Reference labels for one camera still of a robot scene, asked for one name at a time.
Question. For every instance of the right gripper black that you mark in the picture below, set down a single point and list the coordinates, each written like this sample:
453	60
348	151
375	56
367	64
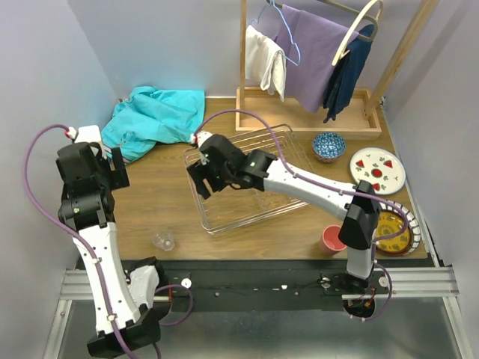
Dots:
198	171

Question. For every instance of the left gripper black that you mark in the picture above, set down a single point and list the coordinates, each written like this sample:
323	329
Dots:
117	169

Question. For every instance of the wire dish rack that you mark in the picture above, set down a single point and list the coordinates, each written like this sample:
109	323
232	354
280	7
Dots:
228	207

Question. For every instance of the clear drinking glass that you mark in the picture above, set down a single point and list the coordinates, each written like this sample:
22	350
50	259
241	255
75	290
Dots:
164	239

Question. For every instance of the blue patterned bowl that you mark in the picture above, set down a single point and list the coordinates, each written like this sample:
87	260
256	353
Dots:
328	147

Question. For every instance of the pink plastic cup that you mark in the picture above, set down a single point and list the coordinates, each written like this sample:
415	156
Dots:
330	244

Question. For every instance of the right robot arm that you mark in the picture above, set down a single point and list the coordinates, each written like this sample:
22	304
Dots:
356	206

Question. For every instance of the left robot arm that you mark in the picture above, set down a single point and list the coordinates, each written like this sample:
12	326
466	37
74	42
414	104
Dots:
126	319

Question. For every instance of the wooden clothes rack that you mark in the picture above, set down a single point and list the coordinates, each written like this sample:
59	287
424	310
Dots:
361	120

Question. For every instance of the turquoise shirt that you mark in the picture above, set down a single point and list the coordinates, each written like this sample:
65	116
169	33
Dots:
152	116

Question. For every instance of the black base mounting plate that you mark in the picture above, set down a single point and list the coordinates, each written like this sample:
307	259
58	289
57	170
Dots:
261	285

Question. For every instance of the white cloth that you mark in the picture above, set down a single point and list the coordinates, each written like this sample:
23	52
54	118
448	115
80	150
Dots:
265	62

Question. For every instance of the purple cloth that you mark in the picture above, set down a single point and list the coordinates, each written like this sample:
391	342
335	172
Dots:
318	40

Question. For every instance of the navy garment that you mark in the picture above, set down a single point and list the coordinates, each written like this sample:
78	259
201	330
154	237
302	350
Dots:
340	89

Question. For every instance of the watermelon pattern plate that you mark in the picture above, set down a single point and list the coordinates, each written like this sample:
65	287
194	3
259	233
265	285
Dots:
382	169

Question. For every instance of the wooden hanger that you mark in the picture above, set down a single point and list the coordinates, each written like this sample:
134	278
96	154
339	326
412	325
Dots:
371	12

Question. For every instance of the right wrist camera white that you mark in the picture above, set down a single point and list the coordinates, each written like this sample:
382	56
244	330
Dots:
196	140

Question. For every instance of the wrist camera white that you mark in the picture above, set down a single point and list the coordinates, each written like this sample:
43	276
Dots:
196	140
88	134

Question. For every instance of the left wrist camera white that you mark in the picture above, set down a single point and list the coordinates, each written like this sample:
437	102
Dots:
88	134

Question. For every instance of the light blue wire hanger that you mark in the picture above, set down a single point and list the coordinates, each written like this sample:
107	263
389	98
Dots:
277	7

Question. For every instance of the aluminium frame rail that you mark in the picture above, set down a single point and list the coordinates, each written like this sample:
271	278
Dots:
432	282

